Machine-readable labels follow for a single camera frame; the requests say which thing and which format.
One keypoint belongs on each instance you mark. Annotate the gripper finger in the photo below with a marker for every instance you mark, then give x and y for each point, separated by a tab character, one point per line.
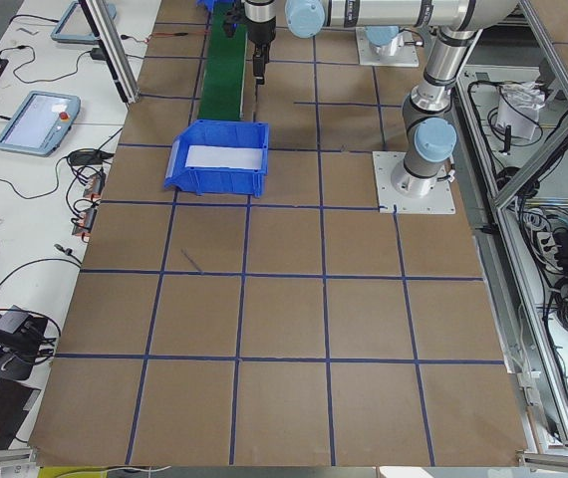
260	59

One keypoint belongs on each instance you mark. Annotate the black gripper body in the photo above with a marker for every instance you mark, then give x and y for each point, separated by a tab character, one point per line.
260	29

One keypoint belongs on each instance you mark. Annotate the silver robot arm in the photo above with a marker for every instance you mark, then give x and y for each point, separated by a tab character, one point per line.
459	23

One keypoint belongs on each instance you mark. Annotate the green conveyor belt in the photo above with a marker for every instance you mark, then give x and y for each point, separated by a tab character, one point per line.
223	79

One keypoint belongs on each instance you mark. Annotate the blue bin with foam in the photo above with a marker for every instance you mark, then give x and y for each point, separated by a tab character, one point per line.
220	156

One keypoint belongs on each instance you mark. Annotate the far teach pendant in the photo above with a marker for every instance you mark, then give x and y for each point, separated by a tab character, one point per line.
73	27

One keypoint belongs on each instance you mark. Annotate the teach pendant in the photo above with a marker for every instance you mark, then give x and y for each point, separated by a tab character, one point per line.
40	123
73	27

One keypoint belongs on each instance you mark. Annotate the near teach pendant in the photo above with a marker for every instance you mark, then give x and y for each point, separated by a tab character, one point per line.
40	123

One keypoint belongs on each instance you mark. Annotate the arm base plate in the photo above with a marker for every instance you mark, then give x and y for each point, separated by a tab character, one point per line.
401	193
389	46

